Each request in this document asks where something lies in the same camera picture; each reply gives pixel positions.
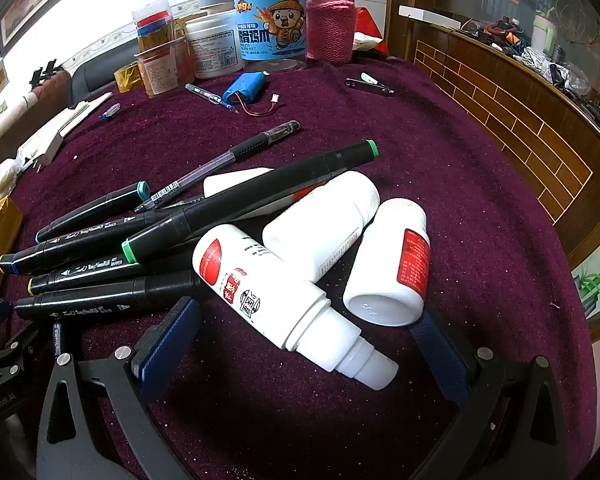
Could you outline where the black gel pen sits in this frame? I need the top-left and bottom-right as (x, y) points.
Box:
(134, 120), (301, 214)

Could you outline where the pink thermos knitted sleeve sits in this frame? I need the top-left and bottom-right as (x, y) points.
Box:
(306, 0), (359, 65)

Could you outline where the clear plastic cup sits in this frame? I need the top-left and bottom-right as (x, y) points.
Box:
(134, 39), (196, 99)

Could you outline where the white packet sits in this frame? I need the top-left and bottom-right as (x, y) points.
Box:
(352, 30), (382, 54)

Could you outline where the blue battery pack with wires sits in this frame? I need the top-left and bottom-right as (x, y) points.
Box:
(223, 71), (282, 117)

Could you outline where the clear jar blue label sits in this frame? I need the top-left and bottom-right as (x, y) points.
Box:
(232, 0), (309, 74)

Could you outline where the grey-capped black art marker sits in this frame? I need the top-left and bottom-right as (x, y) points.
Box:
(14, 270), (203, 322)

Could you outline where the yellow-capped black art marker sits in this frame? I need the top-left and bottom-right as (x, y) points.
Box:
(27, 252), (198, 297)

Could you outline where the brown sofa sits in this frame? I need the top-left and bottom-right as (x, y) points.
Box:
(0, 69), (74, 173)

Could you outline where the white bottle black print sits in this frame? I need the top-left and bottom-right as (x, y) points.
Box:
(262, 170), (381, 284)

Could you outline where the grey chair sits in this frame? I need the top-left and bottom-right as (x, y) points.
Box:
(71, 55), (142, 105)

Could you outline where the red and blue lidded container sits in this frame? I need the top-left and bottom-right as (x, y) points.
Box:
(132, 2), (176, 52)

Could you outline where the blue-capped black art marker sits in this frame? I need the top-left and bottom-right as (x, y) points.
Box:
(0, 209), (191, 276)

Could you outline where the pile of assorted clutter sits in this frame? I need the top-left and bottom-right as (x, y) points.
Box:
(462, 6), (600, 147)

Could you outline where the white bottle orange cap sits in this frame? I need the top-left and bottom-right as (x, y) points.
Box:
(202, 166), (327, 221)

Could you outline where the black clip holder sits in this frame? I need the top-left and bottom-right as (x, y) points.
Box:
(29, 59), (62, 85)

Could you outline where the teal-capped black art marker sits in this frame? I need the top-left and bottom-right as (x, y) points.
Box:
(35, 181), (152, 244)

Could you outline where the wooden cabinet brick pattern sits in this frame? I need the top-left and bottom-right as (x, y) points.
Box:
(387, 0), (600, 261)

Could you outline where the green-capped black art marker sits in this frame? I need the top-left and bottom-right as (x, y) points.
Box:
(121, 139), (381, 264)

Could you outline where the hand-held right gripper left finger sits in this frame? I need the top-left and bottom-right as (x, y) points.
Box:
(36, 296), (203, 480)

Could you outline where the purple tablecloth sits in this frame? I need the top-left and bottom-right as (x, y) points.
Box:
(0, 54), (599, 480)

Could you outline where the metal nail clipper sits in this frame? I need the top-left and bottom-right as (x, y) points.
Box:
(345, 72), (396, 97)

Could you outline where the white nozzle bottle red label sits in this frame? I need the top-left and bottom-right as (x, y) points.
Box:
(192, 224), (399, 392)

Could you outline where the yellow tape roll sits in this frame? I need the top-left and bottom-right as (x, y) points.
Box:
(113, 62), (144, 94)

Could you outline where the red bag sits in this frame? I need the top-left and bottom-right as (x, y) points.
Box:
(352, 6), (391, 57)

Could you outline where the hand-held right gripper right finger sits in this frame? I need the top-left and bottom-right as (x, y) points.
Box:
(409, 311), (570, 480)

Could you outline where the white plastic bag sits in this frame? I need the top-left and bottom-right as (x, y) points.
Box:
(0, 159), (22, 202)

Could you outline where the white jar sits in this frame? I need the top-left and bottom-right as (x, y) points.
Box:
(184, 8), (244, 80)

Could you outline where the white flat box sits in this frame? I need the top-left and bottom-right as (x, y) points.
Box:
(17, 92), (114, 165)

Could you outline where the blue clear pen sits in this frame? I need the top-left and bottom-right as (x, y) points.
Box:
(184, 83), (241, 115)

